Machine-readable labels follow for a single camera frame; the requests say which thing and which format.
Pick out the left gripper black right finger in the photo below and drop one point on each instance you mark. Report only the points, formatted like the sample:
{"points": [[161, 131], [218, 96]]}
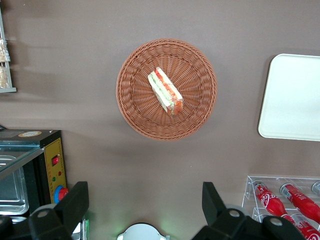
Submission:
{"points": [[220, 222]]}

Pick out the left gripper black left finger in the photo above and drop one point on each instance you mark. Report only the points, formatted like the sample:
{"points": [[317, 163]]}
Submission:
{"points": [[70, 212]]}

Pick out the triangle sandwich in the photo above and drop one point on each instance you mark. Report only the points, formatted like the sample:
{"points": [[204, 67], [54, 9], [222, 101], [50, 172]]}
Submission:
{"points": [[163, 90]]}

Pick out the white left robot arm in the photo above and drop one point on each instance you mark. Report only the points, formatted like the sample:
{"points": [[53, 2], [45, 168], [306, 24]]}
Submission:
{"points": [[142, 233]]}

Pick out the brown round wicker basket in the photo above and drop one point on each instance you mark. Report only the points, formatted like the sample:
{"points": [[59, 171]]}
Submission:
{"points": [[140, 112]]}

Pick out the cream rectangular tray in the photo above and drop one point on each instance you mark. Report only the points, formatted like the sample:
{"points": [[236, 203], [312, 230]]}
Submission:
{"points": [[292, 100]]}

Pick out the red blue warmer knob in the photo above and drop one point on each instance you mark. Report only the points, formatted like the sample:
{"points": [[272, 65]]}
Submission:
{"points": [[61, 193]]}

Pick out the silver metal container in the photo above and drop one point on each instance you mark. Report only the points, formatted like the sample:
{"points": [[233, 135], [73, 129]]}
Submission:
{"points": [[85, 230]]}

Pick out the clear acrylic bottle rack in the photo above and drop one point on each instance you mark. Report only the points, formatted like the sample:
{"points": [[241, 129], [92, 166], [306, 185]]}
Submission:
{"points": [[250, 192]]}

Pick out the stainless steel warmer pan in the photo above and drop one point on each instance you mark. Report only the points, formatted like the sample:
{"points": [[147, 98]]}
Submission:
{"points": [[12, 192]]}

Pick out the black food warmer yellow panel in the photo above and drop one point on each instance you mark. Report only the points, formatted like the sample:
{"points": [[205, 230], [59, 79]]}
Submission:
{"points": [[50, 150]]}

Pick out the grey snack shelf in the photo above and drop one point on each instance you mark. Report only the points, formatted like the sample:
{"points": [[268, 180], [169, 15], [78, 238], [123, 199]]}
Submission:
{"points": [[7, 89]]}

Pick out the clear bag of snacks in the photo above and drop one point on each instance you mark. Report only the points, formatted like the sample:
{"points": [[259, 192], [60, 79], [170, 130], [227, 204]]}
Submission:
{"points": [[3, 52], [3, 77]]}

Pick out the red rocker switch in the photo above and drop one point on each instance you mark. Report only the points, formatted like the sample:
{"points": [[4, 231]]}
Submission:
{"points": [[55, 160]]}

